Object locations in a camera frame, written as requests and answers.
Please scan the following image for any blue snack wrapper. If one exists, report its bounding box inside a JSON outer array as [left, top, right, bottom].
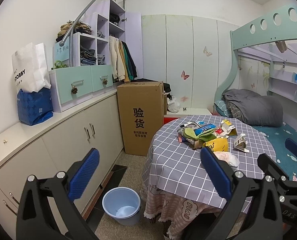
[[195, 124, 216, 135]]

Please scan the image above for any yellow white carton box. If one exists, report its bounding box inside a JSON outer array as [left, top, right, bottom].
[[216, 119, 237, 138]]

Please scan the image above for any yellow snack bag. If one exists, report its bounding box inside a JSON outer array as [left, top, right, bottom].
[[203, 138, 229, 152]]

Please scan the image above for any light blue plastic trash bin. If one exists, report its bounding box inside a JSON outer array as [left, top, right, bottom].
[[102, 187, 141, 226]]

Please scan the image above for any teal patterned mattress sheet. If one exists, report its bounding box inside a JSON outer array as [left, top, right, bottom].
[[253, 122, 297, 181]]

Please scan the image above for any grey folded duvet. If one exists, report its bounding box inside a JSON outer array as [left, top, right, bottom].
[[222, 89, 283, 127]]

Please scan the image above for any small white folded carton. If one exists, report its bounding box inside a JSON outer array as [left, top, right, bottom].
[[234, 133, 250, 153]]

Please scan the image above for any long white low cabinet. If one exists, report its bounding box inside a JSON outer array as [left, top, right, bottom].
[[0, 90, 123, 238]]

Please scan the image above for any white plastic bag on table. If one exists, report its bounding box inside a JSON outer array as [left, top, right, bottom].
[[214, 151, 240, 167]]

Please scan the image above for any blue paper gift bag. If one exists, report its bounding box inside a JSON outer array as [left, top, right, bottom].
[[17, 88, 53, 126]]

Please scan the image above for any green cloth on table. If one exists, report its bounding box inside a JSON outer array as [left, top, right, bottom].
[[182, 127, 217, 142]]

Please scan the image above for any red storage box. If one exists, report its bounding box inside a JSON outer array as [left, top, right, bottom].
[[164, 108, 212, 124]]

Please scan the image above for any tall brown cardboard box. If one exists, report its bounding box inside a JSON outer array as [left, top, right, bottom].
[[117, 82, 164, 156]]

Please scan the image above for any mint drawer shelf unit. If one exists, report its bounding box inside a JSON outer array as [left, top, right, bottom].
[[49, 0, 144, 113]]

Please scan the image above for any white paper shopping bag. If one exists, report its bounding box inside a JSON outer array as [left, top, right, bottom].
[[12, 43, 51, 93]]

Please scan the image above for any hanging jackets row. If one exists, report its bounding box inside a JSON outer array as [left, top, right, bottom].
[[109, 36, 138, 82]]

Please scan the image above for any grey metal stair handrail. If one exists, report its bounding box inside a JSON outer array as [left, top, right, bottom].
[[62, 0, 128, 46]]

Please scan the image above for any teal bunk bed frame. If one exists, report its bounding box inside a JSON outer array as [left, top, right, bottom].
[[213, 3, 297, 117]]

